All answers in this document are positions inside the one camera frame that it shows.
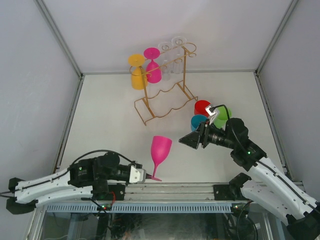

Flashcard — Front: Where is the blue wine glass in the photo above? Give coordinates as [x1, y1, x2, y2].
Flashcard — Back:
[190, 114, 207, 132]

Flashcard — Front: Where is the orange wine glass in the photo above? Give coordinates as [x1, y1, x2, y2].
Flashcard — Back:
[128, 54, 147, 90]

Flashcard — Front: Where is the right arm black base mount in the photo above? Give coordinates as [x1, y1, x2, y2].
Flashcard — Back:
[213, 184, 241, 201]

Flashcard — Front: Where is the green wine glass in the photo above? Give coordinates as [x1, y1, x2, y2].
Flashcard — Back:
[213, 106, 228, 129]

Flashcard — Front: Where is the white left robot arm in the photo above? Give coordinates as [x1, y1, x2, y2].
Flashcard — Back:
[6, 150, 152, 215]

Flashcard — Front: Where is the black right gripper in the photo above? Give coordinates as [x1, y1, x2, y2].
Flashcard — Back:
[179, 118, 236, 150]

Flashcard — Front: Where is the pink wine glass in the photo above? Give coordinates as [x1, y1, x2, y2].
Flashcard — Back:
[146, 135, 173, 182]
[143, 47, 162, 84]

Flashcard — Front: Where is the clear wine glass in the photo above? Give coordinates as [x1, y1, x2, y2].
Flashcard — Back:
[158, 41, 173, 81]
[171, 36, 187, 74]

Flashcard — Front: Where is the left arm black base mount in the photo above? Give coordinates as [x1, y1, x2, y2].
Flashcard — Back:
[97, 183, 126, 201]

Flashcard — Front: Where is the gold wire glass rack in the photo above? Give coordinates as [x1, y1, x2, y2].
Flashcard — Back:
[134, 41, 198, 126]

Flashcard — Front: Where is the clear wine glass left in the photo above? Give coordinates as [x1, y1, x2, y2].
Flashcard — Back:
[158, 41, 173, 81]

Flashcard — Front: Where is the clear wine glass right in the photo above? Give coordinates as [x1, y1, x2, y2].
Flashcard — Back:
[171, 36, 187, 74]

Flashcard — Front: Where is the aluminium frame rail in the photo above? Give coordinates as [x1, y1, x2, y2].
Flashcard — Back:
[117, 182, 246, 203]

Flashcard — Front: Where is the left camera black cable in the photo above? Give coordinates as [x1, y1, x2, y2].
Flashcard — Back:
[69, 149, 137, 171]

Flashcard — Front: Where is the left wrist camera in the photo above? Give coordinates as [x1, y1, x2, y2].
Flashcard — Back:
[128, 165, 147, 184]

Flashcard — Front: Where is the right camera black cable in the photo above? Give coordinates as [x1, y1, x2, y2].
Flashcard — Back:
[213, 104, 248, 153]

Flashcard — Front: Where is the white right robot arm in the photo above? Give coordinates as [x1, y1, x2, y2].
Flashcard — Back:
[179, 118, 320, 240]

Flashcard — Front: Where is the grey slotted cable duct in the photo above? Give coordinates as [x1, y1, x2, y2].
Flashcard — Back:
[46, 202, 233, 214]

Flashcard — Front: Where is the red wine glass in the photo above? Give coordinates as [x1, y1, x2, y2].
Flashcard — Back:
[193, 99, 211, 117]

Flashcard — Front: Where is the camera black cable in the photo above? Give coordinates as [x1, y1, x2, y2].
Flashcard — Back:
[69, 149, 137, 171]
[213, 104, 248, 153]

